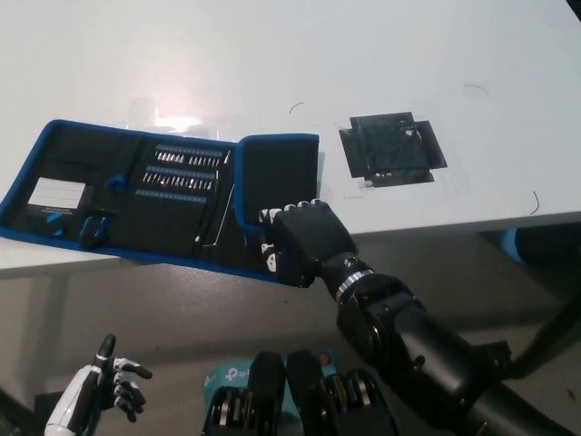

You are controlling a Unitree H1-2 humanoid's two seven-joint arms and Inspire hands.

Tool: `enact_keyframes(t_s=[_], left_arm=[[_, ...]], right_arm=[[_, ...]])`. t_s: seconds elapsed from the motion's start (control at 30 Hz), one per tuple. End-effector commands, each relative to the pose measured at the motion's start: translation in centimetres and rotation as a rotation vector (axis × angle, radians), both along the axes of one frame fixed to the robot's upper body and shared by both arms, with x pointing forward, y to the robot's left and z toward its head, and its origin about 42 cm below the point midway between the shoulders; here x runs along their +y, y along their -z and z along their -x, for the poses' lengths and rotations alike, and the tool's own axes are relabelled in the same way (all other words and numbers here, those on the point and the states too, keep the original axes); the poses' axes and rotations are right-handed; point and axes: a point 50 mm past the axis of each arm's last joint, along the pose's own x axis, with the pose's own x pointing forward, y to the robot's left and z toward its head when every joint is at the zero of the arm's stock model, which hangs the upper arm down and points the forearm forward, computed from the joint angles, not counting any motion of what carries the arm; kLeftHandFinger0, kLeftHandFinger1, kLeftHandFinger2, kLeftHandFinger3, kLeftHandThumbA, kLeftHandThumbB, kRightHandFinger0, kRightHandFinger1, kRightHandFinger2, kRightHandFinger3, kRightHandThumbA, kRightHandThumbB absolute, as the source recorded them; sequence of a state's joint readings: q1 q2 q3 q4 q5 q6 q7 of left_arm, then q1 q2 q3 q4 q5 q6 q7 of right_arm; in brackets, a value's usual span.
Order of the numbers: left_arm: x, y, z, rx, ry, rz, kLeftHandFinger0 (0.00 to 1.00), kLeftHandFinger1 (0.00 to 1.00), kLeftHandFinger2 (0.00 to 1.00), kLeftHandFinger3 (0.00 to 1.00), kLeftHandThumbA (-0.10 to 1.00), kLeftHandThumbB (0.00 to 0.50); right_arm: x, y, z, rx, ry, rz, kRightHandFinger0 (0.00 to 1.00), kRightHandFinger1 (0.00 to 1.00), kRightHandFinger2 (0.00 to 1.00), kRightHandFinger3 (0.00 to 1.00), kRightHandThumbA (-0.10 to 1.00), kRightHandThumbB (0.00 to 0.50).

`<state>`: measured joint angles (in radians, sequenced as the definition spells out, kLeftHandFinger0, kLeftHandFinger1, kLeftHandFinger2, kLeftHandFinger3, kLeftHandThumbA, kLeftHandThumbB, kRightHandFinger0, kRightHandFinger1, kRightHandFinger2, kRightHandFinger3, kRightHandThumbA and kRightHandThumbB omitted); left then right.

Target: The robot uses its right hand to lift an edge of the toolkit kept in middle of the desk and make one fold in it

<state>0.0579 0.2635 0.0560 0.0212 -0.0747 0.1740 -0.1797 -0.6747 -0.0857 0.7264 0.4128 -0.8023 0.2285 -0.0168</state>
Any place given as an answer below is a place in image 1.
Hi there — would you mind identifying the white grid magnetic pad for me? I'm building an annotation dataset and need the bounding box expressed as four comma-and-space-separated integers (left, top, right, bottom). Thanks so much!
27, 177, 88, 207

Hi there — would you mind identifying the blue plastic object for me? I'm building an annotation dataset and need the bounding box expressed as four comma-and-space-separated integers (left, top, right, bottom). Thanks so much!
498, 229, 524, 263

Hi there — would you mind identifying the black flexible extension shaft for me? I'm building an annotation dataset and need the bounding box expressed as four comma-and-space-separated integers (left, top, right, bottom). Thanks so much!
194, 166, 224, 244

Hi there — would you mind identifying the silver L-shaped metal key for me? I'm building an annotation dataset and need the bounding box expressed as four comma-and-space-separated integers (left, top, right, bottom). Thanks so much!
202, 183, 238, 249

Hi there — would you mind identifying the teal tp-link box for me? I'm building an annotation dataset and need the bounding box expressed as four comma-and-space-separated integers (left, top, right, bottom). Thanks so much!
202, 347, 335, 412

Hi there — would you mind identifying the left robot body block black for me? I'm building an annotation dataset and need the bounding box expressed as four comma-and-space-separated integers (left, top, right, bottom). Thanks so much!
202, 352, 288, 436

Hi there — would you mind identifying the black blue screwdriver handle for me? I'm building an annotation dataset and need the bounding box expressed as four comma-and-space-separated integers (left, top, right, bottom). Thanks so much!
80, 208, 111, 249

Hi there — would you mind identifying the blue black toolkit roll case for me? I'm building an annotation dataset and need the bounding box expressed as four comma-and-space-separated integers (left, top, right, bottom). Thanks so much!
0, 118, 321, 288

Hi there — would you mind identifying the black diagonal table leg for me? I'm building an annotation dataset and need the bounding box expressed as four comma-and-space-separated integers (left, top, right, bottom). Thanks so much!
511, 308, 568, 381

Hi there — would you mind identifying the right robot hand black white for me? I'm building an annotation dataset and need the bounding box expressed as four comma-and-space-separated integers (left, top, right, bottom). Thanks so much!
257, 198, 359, 289

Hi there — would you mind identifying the blue strip of screwdriver bits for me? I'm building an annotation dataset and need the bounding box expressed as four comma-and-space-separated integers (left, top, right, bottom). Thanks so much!
143, 165, 220, 189
155, 144, 224, 165

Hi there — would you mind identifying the black tape square patch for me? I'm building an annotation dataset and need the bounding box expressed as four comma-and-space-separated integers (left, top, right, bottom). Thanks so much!
338, 110, 448, 190

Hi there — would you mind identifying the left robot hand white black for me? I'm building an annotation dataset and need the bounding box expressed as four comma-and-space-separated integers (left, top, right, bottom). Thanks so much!
44, 333, 153, 436

